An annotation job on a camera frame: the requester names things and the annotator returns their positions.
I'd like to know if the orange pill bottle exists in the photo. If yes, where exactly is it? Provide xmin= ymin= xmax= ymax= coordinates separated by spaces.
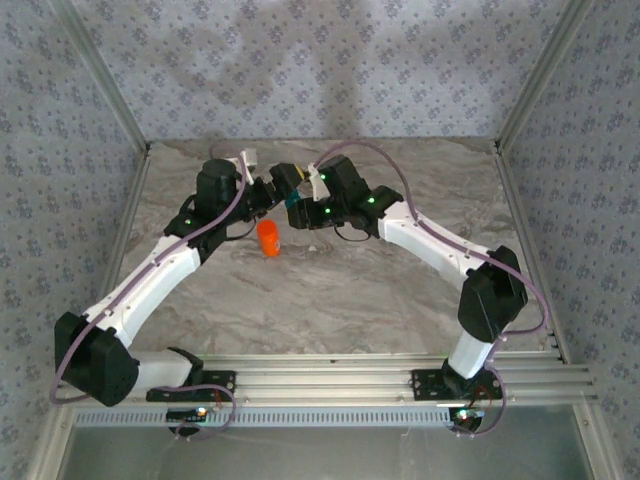
xmin=256 ymin=218 xmax=282 ymax=259

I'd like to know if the grey metal sheet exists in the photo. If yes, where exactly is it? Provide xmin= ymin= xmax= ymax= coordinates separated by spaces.
xmin=54 ymin=424 xmax=596 ymax=480

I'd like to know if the thin black right gripper cable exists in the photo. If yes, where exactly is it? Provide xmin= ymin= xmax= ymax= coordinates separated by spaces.
xmin=332 ymin=222 xmax=371 ymax=244

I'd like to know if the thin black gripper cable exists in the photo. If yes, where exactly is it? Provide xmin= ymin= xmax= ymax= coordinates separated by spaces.
xmin=219 ymin=219 xmax=269 ymax=242
xmin=332 ymin=222 xmax=371 ymax=244

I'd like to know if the thin black left gripper cable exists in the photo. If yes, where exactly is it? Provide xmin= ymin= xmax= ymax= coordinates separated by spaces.
xmin=219 ymin=219 xmax=269 ymax=242

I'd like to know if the aluminium corner post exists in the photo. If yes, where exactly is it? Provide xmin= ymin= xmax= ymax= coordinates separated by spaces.
xmin=493 ymin=0 xmax=599 ymax=151
xmin=47 ymin=0 xmax=152 ymax=151

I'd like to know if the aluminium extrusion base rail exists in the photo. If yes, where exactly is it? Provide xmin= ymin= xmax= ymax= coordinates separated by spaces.
xmin=53 ymin=352 xmax=600 ymax=405

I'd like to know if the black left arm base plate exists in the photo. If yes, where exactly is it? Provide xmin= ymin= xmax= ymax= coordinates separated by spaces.
xmin=145 ymin=369 xmax=237 ymax=403

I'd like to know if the grey slotted cable duct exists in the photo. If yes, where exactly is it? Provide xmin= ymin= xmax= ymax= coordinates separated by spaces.
xmin=74 ymin=405 xmax=454 ymax=429

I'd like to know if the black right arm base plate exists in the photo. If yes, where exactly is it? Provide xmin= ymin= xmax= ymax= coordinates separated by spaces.
xmin=410 ymin=368 xmax=503 ymax=401

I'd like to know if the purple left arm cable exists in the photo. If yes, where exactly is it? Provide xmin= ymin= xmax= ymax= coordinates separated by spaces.
xmin=48 ymin=143 xmax=250 ymax=442

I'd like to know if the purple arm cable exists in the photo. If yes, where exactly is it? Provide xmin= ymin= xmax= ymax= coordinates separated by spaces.
xmin=309 ymin=140 xmax=551 ymax=440
xmin=48 ymin=143 xmax=250 ymax=442

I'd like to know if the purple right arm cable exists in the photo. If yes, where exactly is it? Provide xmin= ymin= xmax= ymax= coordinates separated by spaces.
xmin=309 ymin=140 xmax=551 ymax=440

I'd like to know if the aluminium frame bar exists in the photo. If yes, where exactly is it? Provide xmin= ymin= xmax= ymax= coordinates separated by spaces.
xmin=24 ymin=402 xmax=76 ymax=480
xmin=572 ymin=402 xmax=621 ymax=480

